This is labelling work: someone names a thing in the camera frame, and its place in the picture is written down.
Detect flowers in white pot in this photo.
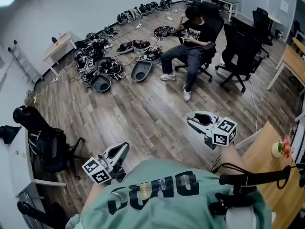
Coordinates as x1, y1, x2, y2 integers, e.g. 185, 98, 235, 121
271, 134, 294, 159

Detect person in green shirt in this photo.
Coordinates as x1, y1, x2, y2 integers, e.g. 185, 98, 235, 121
65, 158, 272, 229

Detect person's right forearm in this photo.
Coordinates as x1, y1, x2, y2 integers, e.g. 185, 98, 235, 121
218, 143, 246, 174

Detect desk with white legs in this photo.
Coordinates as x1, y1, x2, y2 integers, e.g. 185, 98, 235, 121
266, 43, 305, 92

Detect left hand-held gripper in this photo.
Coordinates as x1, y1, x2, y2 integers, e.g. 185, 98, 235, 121
82, 141, 130, 185

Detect row of grey backpacks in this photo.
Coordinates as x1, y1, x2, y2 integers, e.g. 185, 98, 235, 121
116, 0, 173, 26

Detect pile of black rigs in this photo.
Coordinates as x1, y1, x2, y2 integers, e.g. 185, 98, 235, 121
72, 25, 187, 93

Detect black chest mount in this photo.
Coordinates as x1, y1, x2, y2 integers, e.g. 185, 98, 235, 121
209, 165, 292, 216

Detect person's left forearm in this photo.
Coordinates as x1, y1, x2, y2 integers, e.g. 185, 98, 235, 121
82, 182, 112, 214

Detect white wall rack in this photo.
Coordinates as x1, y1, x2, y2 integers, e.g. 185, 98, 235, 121
8, 41, 45, 81

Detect black backpack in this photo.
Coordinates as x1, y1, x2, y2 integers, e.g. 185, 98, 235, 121
28, 127, 69, 174

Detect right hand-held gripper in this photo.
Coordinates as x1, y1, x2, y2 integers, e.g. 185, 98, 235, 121
187, 110, 238, 150

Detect black office chair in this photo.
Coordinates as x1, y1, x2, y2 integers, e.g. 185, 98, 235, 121
175, 1, 225, 82
13, 105, 86, 180
16, 200, 70, 229
0, 125, 22, 145
215, 17, 270, 93
252, 7, 277, 47

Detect small white desk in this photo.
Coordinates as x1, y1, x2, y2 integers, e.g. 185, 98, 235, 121
42, 31, 77, 77

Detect white chest-worn device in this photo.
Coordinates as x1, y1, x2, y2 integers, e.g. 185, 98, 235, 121
225, 208, 255, 229

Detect black oval shell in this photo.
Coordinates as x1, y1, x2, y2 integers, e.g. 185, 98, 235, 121
131, 60, 153, 83
90, 74, 112, 93

